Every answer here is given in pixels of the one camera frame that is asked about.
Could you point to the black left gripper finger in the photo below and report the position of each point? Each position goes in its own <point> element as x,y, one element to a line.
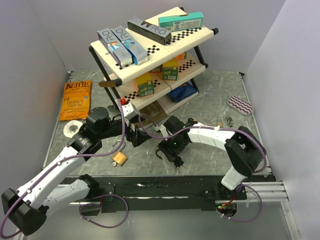
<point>137,141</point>
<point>143,130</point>

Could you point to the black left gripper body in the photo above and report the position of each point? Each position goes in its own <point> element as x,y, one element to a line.
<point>129,134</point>

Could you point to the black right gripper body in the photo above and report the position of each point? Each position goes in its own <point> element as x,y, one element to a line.
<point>174,144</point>

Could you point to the black-headed key bunch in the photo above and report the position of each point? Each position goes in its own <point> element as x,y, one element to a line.
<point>178,162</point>

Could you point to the black round padlock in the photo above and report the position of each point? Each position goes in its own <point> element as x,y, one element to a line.
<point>159,154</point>

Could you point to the small brass long-shackle padlock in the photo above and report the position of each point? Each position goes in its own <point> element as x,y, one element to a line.
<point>219,123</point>

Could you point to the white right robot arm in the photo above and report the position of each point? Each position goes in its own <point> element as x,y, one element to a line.
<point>245,152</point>

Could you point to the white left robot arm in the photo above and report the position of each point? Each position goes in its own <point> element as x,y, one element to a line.
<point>29,206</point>

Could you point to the large brass padlock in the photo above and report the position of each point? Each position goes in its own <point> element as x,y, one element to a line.
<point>118,158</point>

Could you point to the brown packaged item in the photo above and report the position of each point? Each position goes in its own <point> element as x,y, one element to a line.
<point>154,110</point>

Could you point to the green yellow box front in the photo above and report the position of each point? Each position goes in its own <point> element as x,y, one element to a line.
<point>145,86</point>

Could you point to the green yellow box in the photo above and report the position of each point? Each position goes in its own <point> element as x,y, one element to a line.
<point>170,70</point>
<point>145,86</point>

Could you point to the blue snack bag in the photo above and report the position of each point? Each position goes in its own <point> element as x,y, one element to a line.
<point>182,92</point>

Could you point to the orange Kettle chips bag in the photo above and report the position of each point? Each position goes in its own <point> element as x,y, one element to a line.
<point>76,100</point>

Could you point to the white tape roll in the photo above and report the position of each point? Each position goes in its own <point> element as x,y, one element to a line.
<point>72,128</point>

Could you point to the cream three-tier shelf rack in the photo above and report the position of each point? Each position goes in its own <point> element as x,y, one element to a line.
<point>186,41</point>

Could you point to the green yellow box rear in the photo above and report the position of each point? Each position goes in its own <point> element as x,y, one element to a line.
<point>170,70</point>

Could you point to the purple R+O box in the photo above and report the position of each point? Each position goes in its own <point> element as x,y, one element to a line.
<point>113,45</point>

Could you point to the blue R+O box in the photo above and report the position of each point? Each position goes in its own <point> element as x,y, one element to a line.
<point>138,53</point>

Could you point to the purple wavy sponge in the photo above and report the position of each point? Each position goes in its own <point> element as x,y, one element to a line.
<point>240,105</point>

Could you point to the dark grey R+O box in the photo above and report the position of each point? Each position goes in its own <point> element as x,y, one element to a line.
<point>150,31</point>

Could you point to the teal toothpaste box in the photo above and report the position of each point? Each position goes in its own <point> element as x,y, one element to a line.
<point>181,22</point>

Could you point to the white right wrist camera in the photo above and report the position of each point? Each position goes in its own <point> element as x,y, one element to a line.
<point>161,129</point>

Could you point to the brown wooden-handled tool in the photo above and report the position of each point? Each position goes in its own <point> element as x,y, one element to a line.
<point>110,83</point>

